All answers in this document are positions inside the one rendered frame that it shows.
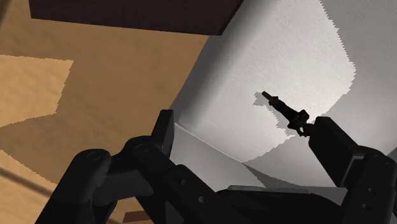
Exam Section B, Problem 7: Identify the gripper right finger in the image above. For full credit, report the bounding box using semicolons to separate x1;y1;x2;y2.
308;116;397;224

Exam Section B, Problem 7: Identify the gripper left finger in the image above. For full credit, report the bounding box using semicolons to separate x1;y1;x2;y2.
34;109;251;224

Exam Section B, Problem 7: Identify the black slender tool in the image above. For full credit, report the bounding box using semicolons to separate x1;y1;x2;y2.
261;90;315;138

